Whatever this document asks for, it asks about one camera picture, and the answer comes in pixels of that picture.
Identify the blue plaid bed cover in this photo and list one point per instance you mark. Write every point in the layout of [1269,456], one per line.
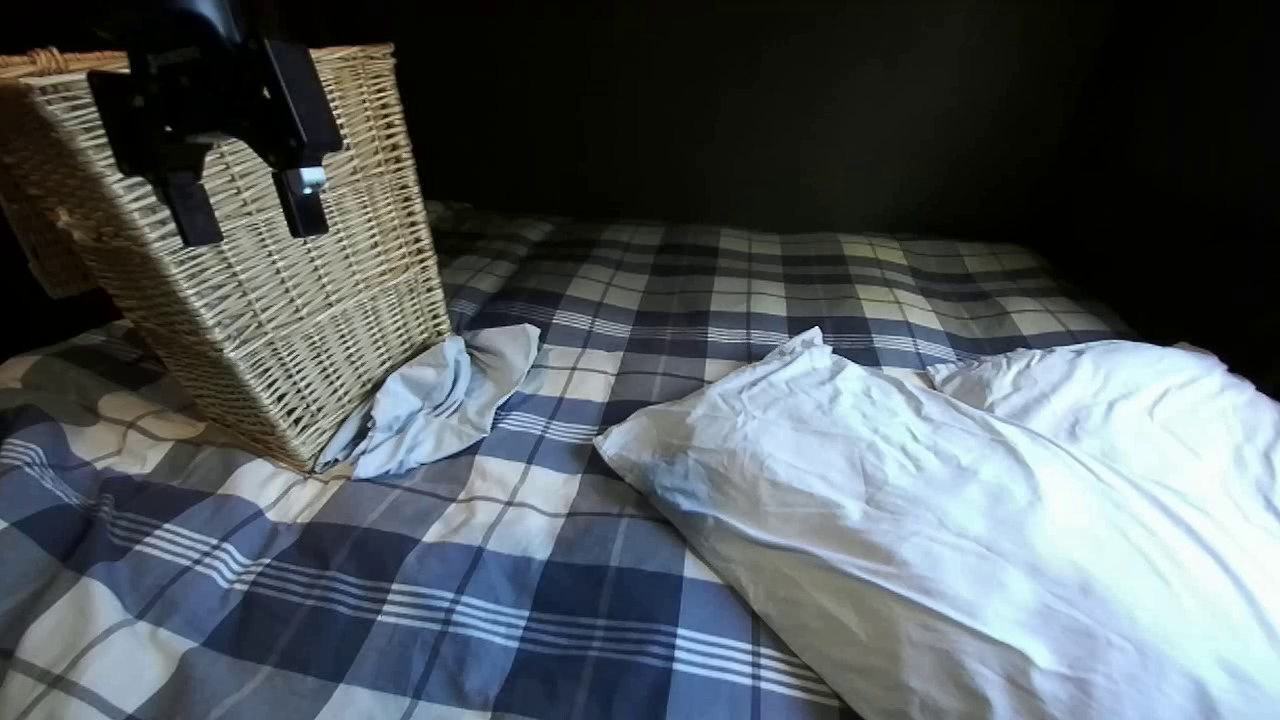
[153,575]

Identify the large white pillow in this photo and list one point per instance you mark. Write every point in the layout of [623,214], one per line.
[1059,534]

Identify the woven wicker laundry basket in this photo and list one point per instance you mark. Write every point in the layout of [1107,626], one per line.
[269,339]

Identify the light blue pillow case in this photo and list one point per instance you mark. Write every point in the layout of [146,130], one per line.
[434,407]

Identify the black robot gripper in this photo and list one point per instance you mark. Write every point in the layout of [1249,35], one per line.
[204,68]

